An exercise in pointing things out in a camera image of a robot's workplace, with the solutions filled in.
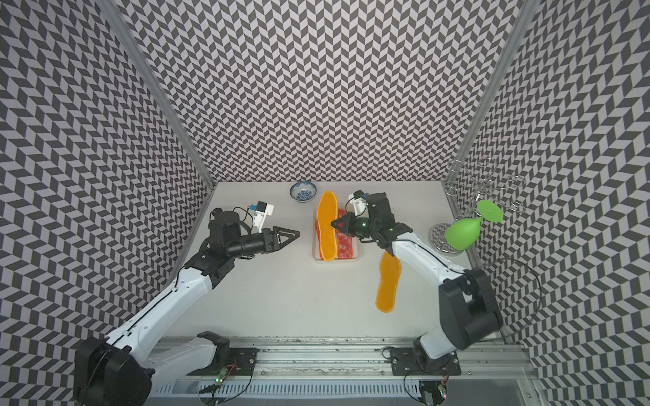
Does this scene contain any yellow insole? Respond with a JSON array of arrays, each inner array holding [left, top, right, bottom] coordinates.
[[375, 252, 401, 313], [317, 191, 338, 262]]

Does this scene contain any red insole orange trim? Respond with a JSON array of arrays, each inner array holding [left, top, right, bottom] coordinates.
[[336, 231, 354, 260], [314, 220, 320, 252]]

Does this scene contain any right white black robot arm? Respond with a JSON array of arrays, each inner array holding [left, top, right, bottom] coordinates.
[[331, 190, 504, 361]]

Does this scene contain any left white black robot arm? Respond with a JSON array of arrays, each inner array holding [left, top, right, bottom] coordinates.
[[73, 208, 301, 405]]

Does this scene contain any blue white porcelain bowl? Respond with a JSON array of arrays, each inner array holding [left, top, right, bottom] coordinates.
[[289, 181, 318, 203]]

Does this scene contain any round metal drain grate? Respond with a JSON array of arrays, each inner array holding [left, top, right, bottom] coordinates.
[[428, 223, 461, 255]]

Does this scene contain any green plastic wine glass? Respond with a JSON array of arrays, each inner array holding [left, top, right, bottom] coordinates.
[[445, 200, 504, 251]]

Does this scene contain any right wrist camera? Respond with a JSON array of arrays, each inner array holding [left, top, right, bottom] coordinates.
[[345, 190, 367, 216]]

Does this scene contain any clear wire rack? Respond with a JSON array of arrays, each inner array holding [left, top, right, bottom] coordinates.
[[442, 158, 526, 220]]

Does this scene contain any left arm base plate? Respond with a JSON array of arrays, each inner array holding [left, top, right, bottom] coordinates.
[[189, 331, 259, 376]]

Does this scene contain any aluminium front rail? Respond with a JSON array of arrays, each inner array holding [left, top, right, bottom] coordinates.
[[101, 337, 539, 382]]

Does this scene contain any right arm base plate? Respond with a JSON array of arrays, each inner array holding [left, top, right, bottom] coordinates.
[[381, 338, 461, 377]]

